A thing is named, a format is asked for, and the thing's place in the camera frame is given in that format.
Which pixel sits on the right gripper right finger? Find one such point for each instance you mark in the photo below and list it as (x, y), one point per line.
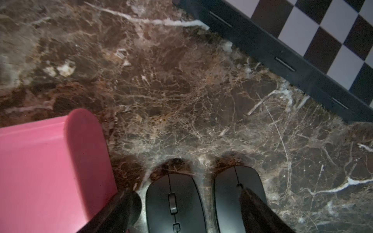
(257, 217)

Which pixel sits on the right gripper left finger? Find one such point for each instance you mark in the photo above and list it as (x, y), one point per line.
(121, 213)

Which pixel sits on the black mouse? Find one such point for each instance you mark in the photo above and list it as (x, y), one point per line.
(173, 205)
(226, 192)

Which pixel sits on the pink drawer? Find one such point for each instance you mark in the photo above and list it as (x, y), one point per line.
(56, 174)

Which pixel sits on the black white checkerboard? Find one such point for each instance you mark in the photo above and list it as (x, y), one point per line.
(325, 48)

